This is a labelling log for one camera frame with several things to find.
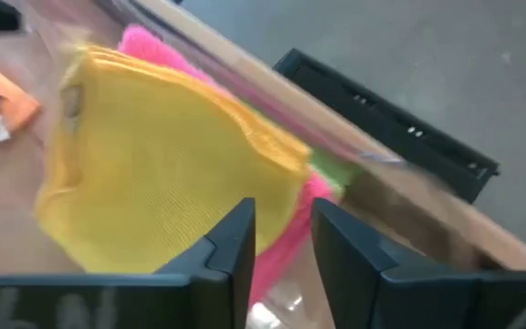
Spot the orange microfiber towel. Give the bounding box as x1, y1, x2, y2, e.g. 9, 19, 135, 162
0, 54, 43, 147

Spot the green microfiber towel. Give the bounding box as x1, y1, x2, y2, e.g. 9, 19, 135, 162
310, 148, 364, 193

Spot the pink microfiber towel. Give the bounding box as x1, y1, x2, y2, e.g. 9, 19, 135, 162
116, 25, 337, 307

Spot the yellow microfiber towel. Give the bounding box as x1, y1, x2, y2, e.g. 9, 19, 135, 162
34, 43, 314, 275

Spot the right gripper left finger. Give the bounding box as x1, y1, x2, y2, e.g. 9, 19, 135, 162
0, 196, 258, 329

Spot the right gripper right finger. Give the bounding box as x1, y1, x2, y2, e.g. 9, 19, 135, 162
310, 196, 526, 329

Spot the black slotted floor bar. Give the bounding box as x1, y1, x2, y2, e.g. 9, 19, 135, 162
272, 48, 500, 205

